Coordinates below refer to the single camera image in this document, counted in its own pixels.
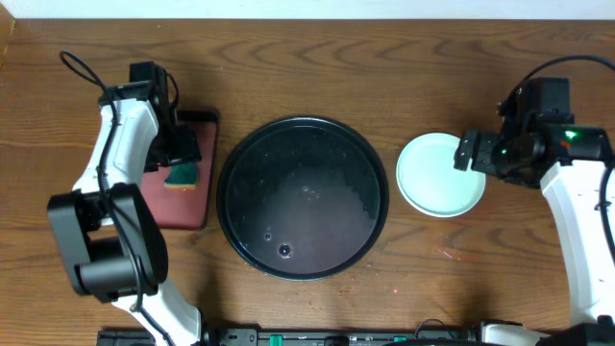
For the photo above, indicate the round black tray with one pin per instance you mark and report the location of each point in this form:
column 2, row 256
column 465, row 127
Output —
column 303, row 198

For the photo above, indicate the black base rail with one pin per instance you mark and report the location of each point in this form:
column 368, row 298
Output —
column 429, row 332

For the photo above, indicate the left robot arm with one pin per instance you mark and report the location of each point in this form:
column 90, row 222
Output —
column 111, row 246

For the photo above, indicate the light blue plate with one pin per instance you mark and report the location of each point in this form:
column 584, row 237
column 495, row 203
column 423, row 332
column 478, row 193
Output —
column 427, row 179

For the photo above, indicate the rectangular black tray red liquid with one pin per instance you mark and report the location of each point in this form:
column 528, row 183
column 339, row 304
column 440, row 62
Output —
column 184, row 205

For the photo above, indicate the green yellow sponge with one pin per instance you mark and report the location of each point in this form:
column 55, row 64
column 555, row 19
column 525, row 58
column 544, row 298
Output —
column 183, row 176

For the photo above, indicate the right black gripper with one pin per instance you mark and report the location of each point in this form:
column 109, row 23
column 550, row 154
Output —
column 478, row 152

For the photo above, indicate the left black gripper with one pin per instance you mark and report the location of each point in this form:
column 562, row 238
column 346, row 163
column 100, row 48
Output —
column 182, row 151

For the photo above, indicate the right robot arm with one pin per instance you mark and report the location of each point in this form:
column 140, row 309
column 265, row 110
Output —
column 577, row 182

